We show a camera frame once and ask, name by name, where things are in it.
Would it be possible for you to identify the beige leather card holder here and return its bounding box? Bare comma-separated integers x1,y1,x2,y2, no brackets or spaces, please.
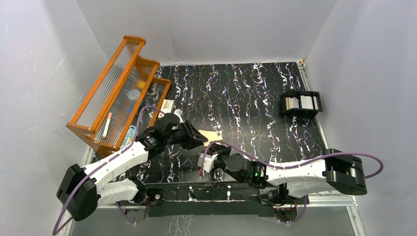
198,130,223,148

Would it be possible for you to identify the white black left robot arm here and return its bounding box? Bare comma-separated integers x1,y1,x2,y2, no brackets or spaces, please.
57,113,208,221

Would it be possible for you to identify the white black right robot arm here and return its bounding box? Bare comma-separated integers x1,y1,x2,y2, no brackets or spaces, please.
198,144,367,204

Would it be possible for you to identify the black card storage box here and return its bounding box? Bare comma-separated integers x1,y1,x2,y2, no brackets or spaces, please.
280,90,323,119

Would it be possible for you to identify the cream box with red label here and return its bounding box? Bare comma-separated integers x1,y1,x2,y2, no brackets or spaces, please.
161,99,175,113

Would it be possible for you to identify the teal item in blister pack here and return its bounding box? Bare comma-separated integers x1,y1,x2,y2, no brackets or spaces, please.
120,125,137,150

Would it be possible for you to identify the yellow item on shelf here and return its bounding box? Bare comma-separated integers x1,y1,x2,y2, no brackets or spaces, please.
136,81,146,89

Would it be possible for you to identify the orange wooden shelf rack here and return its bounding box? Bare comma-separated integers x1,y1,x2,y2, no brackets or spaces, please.
66,35,172,157

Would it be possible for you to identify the white marker pen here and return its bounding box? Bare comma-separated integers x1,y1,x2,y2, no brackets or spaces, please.
102,112,112,139

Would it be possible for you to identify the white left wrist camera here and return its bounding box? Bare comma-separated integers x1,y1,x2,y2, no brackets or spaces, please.
174,109,184,123

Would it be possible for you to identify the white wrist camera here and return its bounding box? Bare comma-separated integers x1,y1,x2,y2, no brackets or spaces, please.
174,109,184,123
197,153,218,176

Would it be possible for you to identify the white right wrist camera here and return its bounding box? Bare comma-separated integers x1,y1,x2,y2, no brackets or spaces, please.
197,153,218,176

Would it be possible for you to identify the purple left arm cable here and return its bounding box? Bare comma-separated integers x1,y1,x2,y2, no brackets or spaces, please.
52,105,167,236

